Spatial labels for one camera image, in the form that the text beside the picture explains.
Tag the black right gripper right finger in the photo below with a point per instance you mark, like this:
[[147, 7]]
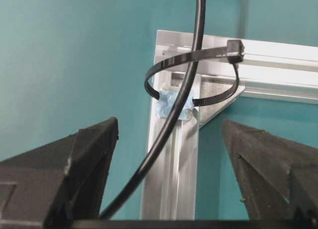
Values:
[[277, 177]]

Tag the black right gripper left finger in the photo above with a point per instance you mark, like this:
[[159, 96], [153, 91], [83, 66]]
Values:
[[60, 182]]

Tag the blue tape patch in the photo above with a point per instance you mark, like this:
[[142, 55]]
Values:
[[166, 101]]

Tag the aluminium extrusion frame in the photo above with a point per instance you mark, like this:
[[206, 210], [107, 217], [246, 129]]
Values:
[[265, 85]]

